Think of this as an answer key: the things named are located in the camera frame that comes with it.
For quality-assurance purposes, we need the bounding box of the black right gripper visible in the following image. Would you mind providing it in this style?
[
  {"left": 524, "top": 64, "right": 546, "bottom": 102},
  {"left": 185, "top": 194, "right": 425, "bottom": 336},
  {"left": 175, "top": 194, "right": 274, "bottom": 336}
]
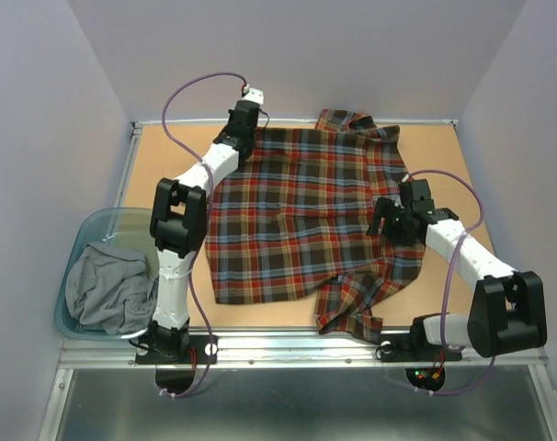
[{"left": 364, "top": 197, "right": 415, "bottom": 246}]

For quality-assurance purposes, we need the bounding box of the red blue plaid flannel shirt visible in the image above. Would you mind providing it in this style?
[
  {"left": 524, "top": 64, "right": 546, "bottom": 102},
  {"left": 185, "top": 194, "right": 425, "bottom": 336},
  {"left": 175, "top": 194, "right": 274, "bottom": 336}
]
[{"left": 205, "top": 109, "right": 425, "bottom": 343}]

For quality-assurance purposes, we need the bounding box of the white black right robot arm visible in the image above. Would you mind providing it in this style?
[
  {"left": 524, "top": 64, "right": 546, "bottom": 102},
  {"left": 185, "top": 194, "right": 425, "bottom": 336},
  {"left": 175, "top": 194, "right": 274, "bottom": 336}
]
[{"left": 368, "top": 179, "right": 548, "bottom": 359}]

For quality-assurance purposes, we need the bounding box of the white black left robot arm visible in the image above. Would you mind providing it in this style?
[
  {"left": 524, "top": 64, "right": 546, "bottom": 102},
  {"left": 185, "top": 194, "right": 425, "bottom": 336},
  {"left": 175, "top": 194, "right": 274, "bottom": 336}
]
[{"left": 136, "top": 96, "right": 264, "bottom": 365}]

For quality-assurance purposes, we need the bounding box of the clear blue plastic bin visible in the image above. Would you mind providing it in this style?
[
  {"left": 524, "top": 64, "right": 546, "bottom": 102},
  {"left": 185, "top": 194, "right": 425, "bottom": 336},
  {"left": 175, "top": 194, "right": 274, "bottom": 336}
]
[{"left": 54, "top": 208, "right": 158, "bottom": 342}]

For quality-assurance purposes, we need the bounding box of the grey crumpled shirt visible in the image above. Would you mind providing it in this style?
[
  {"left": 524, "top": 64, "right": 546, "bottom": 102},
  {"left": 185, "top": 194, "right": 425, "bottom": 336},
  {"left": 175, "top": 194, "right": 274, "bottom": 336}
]
[{"left": 65, "top": 242, "right": 157, "bottom": 335}]

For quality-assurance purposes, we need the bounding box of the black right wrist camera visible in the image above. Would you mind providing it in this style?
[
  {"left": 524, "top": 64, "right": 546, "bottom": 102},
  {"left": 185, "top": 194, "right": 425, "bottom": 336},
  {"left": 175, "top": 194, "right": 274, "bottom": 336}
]
[{"left": 399, "top": 179, "right": 435, "bottom": 212}]

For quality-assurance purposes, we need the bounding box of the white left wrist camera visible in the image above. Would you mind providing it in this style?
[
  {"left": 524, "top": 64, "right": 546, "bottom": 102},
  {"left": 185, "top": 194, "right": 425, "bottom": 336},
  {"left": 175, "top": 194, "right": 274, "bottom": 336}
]
[{"left": 241, "top": 85, "right": 264, "bottom": 106}]

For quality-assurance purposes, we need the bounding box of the aluminium back table rail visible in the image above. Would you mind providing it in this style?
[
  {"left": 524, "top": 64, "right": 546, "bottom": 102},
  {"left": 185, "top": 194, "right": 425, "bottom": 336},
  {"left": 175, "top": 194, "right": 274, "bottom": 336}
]
[{"left": 132, "top": 118, "right": 459, "bottom": 128}]

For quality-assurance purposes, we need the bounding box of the aluminium table rail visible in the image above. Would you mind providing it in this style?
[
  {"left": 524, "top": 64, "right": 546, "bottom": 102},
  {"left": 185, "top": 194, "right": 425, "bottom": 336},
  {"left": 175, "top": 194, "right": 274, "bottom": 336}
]
[
  {"left": 56, "top": 326, "right": 549, "bottom": 369},
  {"left": 132, "top": 118, "right": 459, "bottom": 128}
]

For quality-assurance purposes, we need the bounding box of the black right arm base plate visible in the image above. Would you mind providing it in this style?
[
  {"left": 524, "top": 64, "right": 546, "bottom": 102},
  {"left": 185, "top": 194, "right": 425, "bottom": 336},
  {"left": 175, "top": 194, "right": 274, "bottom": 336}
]
[{"left": 378, "top": 333, "right": 462, "bottom": 363}]

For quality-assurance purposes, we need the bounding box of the aluminium front table rail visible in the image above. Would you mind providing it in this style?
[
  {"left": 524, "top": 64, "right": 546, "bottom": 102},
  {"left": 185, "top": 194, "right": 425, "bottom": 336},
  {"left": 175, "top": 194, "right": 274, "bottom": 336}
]
[{"left": 56, "top": 326, "right": 549, "bottom": 369}]

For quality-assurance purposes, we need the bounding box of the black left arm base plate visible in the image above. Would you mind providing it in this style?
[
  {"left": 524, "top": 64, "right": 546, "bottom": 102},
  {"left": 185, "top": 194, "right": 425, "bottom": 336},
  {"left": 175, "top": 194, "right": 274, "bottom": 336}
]
[{"left": 130, "top": 334, "right": 218, "bottom": 366}]

